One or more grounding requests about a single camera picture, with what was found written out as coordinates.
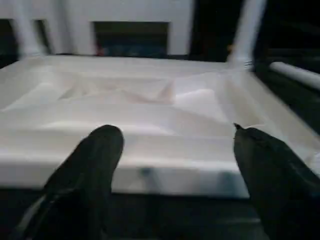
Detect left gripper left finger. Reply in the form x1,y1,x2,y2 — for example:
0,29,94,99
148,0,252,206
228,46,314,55
9,124,125,240

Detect white plastic table top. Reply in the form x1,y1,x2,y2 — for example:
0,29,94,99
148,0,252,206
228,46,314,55
0,53,320,201

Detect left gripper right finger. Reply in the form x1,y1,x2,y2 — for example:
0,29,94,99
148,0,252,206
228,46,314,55
233,122,320,240

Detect white glass-door cabinet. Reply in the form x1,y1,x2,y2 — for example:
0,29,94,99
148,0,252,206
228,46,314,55
0,0,196,56

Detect black table mat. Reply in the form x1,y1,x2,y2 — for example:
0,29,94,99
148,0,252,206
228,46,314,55
0,47,320,240

